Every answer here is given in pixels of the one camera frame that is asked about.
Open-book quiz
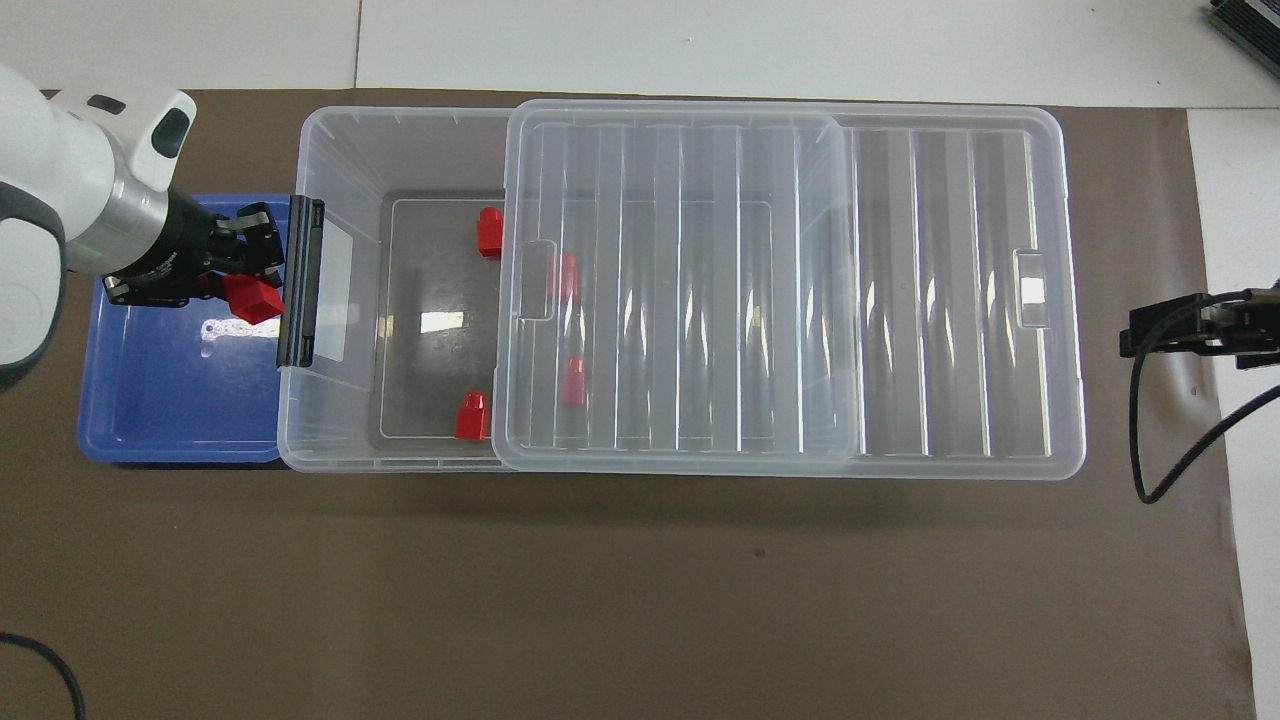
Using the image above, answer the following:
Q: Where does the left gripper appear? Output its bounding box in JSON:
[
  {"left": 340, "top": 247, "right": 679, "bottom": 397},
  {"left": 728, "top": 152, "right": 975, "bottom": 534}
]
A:
[{"left": 104, "top": 192, "right": 289, "bottom": 309}]

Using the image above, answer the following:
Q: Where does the blue plastic tray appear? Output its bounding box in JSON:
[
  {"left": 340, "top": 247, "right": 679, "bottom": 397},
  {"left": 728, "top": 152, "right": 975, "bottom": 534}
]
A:
[{"left": 77, "top": 192, "right": 302, "bottom": 467}]

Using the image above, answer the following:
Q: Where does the black cable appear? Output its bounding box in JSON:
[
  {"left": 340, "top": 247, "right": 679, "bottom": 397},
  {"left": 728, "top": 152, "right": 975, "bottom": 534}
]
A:
[{"left": 0, "top": 631, "right": 87, "bottom": 720}]

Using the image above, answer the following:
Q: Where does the black device with cable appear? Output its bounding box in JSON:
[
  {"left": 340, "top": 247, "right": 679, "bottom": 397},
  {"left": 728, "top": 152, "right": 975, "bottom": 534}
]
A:
[{"left": 1127, "top": 288, "right": 1280, "bottom": 505}]

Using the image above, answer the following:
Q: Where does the black box latch handle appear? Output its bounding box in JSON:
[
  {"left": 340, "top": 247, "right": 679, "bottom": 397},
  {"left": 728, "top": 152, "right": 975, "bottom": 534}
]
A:
[{"left": 276, "top": 195, "right": 327, "bottom": 369}]

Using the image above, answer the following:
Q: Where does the clear plastic storage box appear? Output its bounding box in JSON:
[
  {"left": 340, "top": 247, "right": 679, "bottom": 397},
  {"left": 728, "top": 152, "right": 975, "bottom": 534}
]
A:
[{"left": 275, "top": 104, "right": 863, "bottom": 474}]

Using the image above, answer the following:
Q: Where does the black stand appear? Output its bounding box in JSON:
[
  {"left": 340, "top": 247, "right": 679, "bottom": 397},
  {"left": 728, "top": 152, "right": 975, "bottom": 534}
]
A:
[{"left": 1204, "top": 0, "right": 1280, "bottom": 53}]

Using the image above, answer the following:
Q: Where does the clear plastic box lid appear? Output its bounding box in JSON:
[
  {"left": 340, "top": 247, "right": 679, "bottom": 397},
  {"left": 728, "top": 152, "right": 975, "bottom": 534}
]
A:
[{"left": 491, "top": 97, "right": 1089, "bottom": 482}]

